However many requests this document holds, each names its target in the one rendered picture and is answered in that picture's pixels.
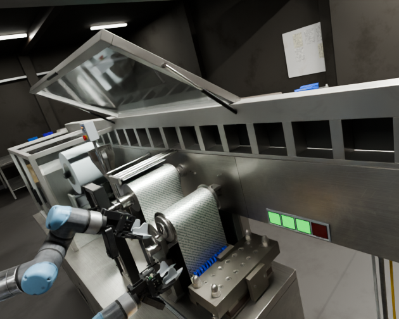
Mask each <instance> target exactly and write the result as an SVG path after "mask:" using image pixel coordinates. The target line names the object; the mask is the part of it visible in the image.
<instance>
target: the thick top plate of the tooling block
mask: <svg viewBox="0 0 399 319"><path fill-rule="evenodd" d="M251 234H252V236H253V238H252V240H250V241H247V240H246V239H245V236H244V237H243V238H242V239H240V240H239V241H238V242H237V243H236V244H235V245H234V247H235V250H233V252H232V253H231V254H230V255H228V257H226V258H225V259H224V260H223V261H222V262H220V261H218V260H217V261H216V262H215V263H214V264H213V265H212V266H211V267H210V268H208V269H207V270H206V271H205V272H204V273H203V274H202V275H200V276H199V278H200V280H201V282H202V284H203V285H202V286H201V287H200V288H199V289H195V288H194V287H193V285H194V284H191V285H190V286H188V289H189V292H190V295H191V298H192V299H193V300H195V301H196V302H197V303H199V304H200V305H202V307H204V308H205V309H207V310H208V311H209V312H211V313H212V314H214V315H215V316H216V317H217V318H219V319H220V318H221V317H222V316H223V315H224V314H225V313H226V312H227V310H228V309H229V308H230V307H231V306H232V305H233V304H234V303H235V302H236V301H237V300H238V299H239V298H240V296H241V295H242V294H243V293H244V292H245V291H246V290H247V288H248V285H247V282H246V277H247V276H248V275H249V274H250V273H251V272H252V271H253V270H254V269H255V268H256V267H257V266H258V265H259V264H260V263H263V264H265V268H267V267H268V266H269V265H270V264H271V262H272V261H273V260H274V259H275V258H276V257H277V256H278V254H279V253H280V249H279V243H278V241H275V240H272V239H269V238H268V240H269V241H270V246H269V247H263V246H262V236H261V235H258V234H254V233H252V232H251ZM212 284H216V285H217V286H218V288H219V290H220V291H221V296H220V297H219V298H216V299H215V298H213V297H212V292H211V286H212Z"/></svg>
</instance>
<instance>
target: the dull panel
mask: <svg viewBox="0 0 399 319"><path fill-rule="evenodd" d="M218 212H219V215H220V216H221V217H224V218H225V222H226V225H227V229H228V232H229V237H230V240H231V244H232V245H233V246H234V245H235V244H236V243H237V242H238V241H239V240H240V239H242V238H243V234H242V231H241V226H240V223H239V218H238V215H236V214H233V213H230V212H226V211H223V210H219V211H218Z"/></svg>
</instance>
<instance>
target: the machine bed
mask: <svg viewBox="0 0 399 319"><path fill-rule="evenodd" d="M33 217H34V220H35V221H36V222H37V223H38V225H39V226H40V228H41V229H42V230H43V231H44V233H45V234H46V235H48V233H49V230H50V229H48V228H46V219H45V218H44V217H43V216H42V215H41V214H40V212H39V213H37V214H35V215H33ZM73 239H74V241H75V243H76V245H77V247H78V249H79V250H78V251H76V252H74V251H73V250H72V249H71V248H70V246H69V248H68V251H67V252H66V255H65V258H64V259H65V261H66V262H67V263H68V265H69V266H70V268H71V269H72V270H73V271H74V273H75V274H76V276H77V277H78V278H79V280H80V281H81V282H82V283H83V285H84V286H85V288H86V289H87V290H88V291H89V293H90V294H91V296H92V297H93V298H94V300H95V301H96V302H97V303H98V305H99V306H100V308H101V309H102V310H103V309H105V308H106V307H107V306H108V305H110V304H111V303H112V302H114V301H115V300H116V299H118V298H119V297H120V296H121V295H122V294H124V293H125V292H127V291H128V289H127V286H128V285H129V284H130V285H131V286H132V284H131V283H130V282H129V281H128V280H127V279H126V278H125V277H124V276H121V274H120V272H119V270H118V267H117V266H116V263H115V260H114V259H111V258H109V257H108V255H107V253H106V247H105V243H104V240H103V236H102V235H101V236H100V237H98V238H97V239H94V240H93V241H91V242H90V243H88V244H86V245H85V246H83V247H81V248H80V246H79V243H78V242H77V240H76V238H75V236H74V238H73ZM125 240H126V241H127V244H128V246H129V249H130V251H131V254H132V256H133V259H134V261H135V263H136V266H137V269H138V270H139V273H141V272H142V271H143V270H144V269H146V268H147V267H148V266H146V265H148V264H147V261H146V258H145V257H144V254H143V251H142V249H141V246H140V244H139V241H138V239H133V240H130V239H128V238H127V239H125ZM149 266H150V267H153V268H154V270H155V272H156V273H157V272H158V271H159V270H160V265H159V264H157V263H155V264H154V265H153V266H152V265H151V264H150V265H149ZM271 267H272V270H273V272H274V273H273V274H272V275H271V276H270V277H269V279H268V281H269V286H268V287H267V288H266V290H265V291H264V292H263V293H262V295H261V296H260V297H259V298H258V299H257V300H256V301H255V302H254V301H252V300H251V299H250V300H249V301H248V303H247V304H246V305H245V306H244V308H243V309H242V310H241V311H240V312H239V313H238V314H237V315H236V317H235V318H234V319H264V318H265V317H266V316H267V314H268V313H269V312H270V310H271V309H272V308H273V307H274V305H275V304H276V302H278V300H279V299H280V298H281V296H282V295H283V294H284V293H285V291H286V290H287V289H288V287H289V286H290V285H291V284H292V282H293V281H294V280H295V278H296V277H297V276H296V270H295V269H293V268H290V267H288V266H286V265H283V264H280V263H278V262H276V261H272V266H271ZM171 293H172V290H171V288H170V289H169V290H167V291H166V292H164V293H163V294H160V296H161V297H162V298H164V299H165V300H166V301H167V302H168V303H170V304H171V305H172V306H173V307H174V308H175V309H177V310H178V311H179V312H180V313H182V314H183V315H184V316H185V317H186V318H187V319H219V318H212V317H211V312H209V311H208V310H207V309H205V308H204V307H202V305H200V304H198V305H195V304H194V303H193V302H191V300H190V298H189V295H188V294H189V291H188V292H187V293H185V295H184V296H182V297H181V298H180V299H179V300H178V301H177V302H176V303H174V302H173V301H171V300H170V299H169V298H168V296H169V295H170V294H171ZM140 302H141V307H140V308H139V309H137V311H136V312H135V313H134V314H133V315H132V316H130V317H129V318H128V319H178V318H177V317H176V316H175V315H174V314H173V313H172V312H171V311H170V310H168V309H167V308H166V307H164V309H163V310H158V309H156V308H155V307H153V306H150V305H148V304H145V303H143V302H142V301H140Z"/></svg>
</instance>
